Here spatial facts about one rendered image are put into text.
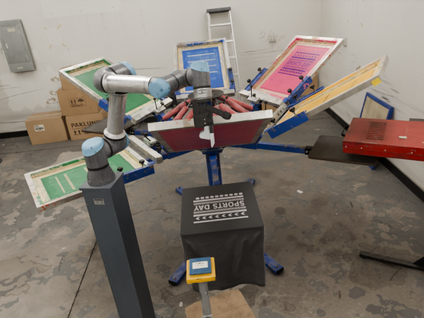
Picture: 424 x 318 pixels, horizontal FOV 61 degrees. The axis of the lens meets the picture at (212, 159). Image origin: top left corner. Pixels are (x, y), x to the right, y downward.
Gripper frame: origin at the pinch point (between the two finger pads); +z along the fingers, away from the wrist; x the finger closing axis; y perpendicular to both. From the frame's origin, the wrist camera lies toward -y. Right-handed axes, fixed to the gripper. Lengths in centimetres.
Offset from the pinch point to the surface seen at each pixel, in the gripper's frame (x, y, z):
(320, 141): -119, -83, 20
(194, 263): -3, 15, 53
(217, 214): -41, 1, 44
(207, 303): -6, 11, 76
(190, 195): -64, 17, 37
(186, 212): -46, 19, 42
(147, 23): -450, 78, -154
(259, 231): -28, -19, 51
